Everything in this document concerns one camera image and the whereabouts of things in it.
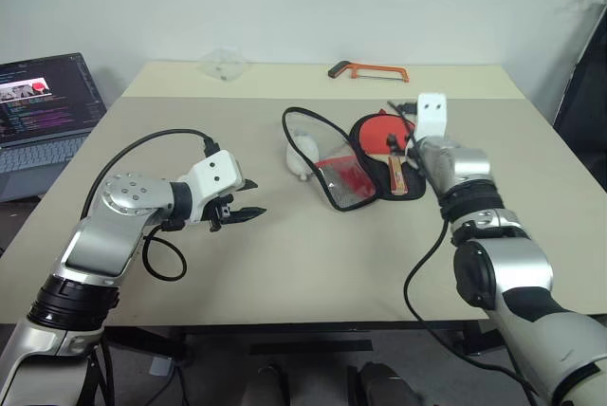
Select orange hacksaw black handle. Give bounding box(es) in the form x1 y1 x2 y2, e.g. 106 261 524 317
326 60 411 85

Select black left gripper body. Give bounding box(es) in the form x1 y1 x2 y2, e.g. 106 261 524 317
206 193 239 234

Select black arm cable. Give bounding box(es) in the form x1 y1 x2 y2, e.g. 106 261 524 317
386 100 543 400
81 128 221 281

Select black table frame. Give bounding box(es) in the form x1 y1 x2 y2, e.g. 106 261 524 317
104 319 505 360

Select white crumpled soft object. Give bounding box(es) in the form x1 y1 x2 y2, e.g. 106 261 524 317
285 130 321 182

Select red paper card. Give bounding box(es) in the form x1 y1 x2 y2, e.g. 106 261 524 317
314 156 377 199

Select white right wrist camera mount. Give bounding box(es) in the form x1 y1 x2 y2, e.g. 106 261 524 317
414 91 450 139

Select grey open laptop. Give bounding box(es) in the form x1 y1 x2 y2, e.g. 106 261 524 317
0 51 108 204

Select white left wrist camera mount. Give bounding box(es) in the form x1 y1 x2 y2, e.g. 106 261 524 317
187 149 247 225

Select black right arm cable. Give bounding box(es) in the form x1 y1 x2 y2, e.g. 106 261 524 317
386 100 543 400

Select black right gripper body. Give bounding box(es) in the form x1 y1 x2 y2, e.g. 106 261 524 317
401 132 424 173

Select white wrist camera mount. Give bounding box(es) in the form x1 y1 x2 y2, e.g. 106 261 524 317
414 91 450 139
187 149 247 225

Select clear plastic bag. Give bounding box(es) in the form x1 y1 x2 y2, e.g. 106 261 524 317
195 46 248 83

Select black paddle case clear lid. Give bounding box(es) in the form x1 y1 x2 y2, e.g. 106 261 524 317
281 105 428 213

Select dark rounded shape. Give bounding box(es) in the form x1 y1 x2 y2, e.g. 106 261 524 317
345 360 424 406

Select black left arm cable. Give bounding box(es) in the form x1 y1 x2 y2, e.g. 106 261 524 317
81 128 221 281

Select red table tennis paddle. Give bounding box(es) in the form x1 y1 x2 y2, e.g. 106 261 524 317
355 113 419 197

